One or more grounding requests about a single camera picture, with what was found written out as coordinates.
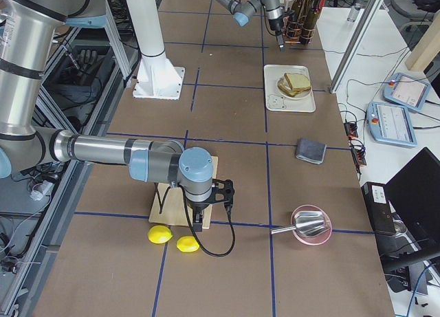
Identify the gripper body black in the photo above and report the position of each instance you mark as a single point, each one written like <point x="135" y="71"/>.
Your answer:
<point x="276" y="24"/>
<point x="198" y="205"/>

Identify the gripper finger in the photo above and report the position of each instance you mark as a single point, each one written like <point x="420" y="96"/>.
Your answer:
<point x="280" y="42"/>
<point x="198" y="224"/>

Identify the bread slice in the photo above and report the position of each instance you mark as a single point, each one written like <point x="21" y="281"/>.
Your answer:
<point x="297" y="81"/>

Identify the white plate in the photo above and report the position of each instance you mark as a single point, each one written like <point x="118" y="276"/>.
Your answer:
<point x="303" y="93"/>

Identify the toast with fried egg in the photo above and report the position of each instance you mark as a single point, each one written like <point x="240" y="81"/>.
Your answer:
<point x="283" y="87"/>

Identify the cream serving tray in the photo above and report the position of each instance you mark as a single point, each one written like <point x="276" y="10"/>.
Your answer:
<point x="275" y="100"/>

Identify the green wine bottle front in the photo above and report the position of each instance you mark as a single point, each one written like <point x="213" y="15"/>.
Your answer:
<point x="298" y="8"/>

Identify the green wine bottle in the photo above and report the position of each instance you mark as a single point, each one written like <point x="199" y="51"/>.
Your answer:
<point x="298" y="8"/>
<point x="309" y="13"/>

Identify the yellow lemon right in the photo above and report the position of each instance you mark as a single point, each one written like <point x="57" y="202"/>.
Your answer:
<point x="187" y="244"/>

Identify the yellow lemon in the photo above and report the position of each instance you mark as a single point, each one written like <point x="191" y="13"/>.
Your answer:
<point x="187" y="244"/>
<point x="159" y="234"/>

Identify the green wine bottle middle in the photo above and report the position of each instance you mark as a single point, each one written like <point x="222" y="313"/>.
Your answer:
<point x="309" y="13"/>

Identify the wooden cutting board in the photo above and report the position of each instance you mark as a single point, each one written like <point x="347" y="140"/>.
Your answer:
<point x="173" y="211"/>

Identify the yellow lemon left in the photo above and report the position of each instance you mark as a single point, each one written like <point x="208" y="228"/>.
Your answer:
<point x="159" y="234"/>

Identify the clear water bottle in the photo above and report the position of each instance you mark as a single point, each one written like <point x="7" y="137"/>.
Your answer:
<point x="354" y="11"/>

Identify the pink bowl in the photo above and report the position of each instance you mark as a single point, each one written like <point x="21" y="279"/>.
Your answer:
<point x="321" y="238"/>

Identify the metal scoop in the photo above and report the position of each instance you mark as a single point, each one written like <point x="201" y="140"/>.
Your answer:
<point x="306" y="223"/>

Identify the orange black adapter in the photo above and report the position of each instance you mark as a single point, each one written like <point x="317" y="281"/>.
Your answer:
<point x="357" y="147"/>

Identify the dark grey folded cloth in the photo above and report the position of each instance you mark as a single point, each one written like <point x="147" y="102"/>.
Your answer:
<point x="310" y="151"/>

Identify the teach pendant far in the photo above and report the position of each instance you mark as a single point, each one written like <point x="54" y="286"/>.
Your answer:
<point x="407" y="91"/>

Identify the teach pendant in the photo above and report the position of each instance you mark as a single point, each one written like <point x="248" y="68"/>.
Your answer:
<point x="407" y="91"/>
<point x="390" y="124"/>

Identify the teach pendant near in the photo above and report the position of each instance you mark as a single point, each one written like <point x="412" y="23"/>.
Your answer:
<point x="390" y="124"/>

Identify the black computer box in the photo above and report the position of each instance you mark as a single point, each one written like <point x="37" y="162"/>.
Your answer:
<point x="378" y="208"/>

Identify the black laptop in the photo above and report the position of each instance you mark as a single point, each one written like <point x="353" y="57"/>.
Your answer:
<point x="414" y="194"/>

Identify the copper wire bottle rack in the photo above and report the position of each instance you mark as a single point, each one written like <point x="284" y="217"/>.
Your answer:
<point x="295" y="31"/>

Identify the aluminium frame post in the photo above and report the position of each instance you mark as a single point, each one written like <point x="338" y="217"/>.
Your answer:
<point x="363" y="25"/>

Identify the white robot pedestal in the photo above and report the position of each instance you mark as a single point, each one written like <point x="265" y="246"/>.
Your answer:
<point x="157" y="77"/>

